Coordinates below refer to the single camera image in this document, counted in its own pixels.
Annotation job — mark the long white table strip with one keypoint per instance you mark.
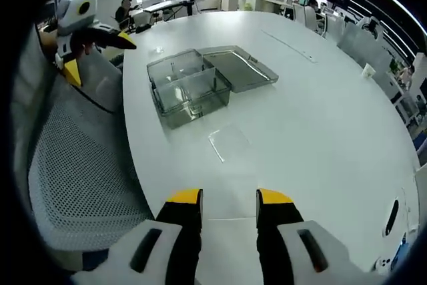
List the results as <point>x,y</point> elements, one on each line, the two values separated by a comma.
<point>290,46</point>

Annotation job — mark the green bin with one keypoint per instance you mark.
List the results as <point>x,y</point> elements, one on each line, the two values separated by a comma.
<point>248,7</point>

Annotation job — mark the blue packet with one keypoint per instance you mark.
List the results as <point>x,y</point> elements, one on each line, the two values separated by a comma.
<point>400,253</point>

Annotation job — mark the small clear plastic divider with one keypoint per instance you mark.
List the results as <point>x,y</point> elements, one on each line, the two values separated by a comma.
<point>158,49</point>

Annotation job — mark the white paper cup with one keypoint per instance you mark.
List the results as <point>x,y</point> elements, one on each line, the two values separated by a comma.
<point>368,70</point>

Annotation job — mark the grey mesh office chair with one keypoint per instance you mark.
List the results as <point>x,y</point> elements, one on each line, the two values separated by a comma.
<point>83,171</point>

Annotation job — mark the person's left hand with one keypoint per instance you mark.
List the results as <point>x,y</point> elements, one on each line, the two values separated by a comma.
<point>48,40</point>

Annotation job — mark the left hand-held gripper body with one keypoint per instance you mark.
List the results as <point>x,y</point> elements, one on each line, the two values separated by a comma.
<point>71,18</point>

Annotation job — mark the clear plastic organizer box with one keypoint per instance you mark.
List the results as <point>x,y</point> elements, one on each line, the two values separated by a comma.
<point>240,71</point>

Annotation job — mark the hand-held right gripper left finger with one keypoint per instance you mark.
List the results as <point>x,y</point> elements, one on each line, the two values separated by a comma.
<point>146,255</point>

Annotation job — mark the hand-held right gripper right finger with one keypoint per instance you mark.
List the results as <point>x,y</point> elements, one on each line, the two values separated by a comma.
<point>300,255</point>

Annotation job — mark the translucent partition panel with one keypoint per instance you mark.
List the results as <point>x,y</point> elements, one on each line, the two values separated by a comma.
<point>363,43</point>

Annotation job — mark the black oblong remote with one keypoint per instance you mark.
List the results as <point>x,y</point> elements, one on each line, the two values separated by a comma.
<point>392,218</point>

